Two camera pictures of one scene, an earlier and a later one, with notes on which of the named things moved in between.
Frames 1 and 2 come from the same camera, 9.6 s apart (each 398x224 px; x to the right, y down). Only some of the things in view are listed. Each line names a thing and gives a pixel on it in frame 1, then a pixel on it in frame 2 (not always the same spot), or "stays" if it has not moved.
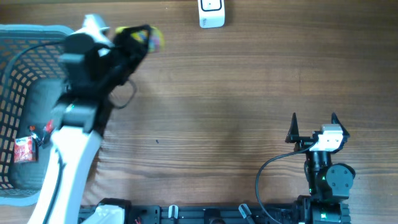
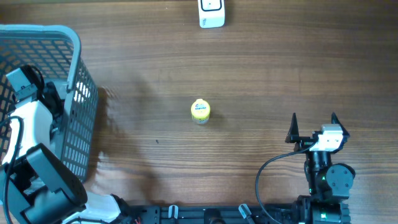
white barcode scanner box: [211, 13] stays
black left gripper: [136, 55] -> [50, 89]
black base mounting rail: [306, 211] stays
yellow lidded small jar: [154, 36] -> [200, 111]
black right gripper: [293, 136] stays
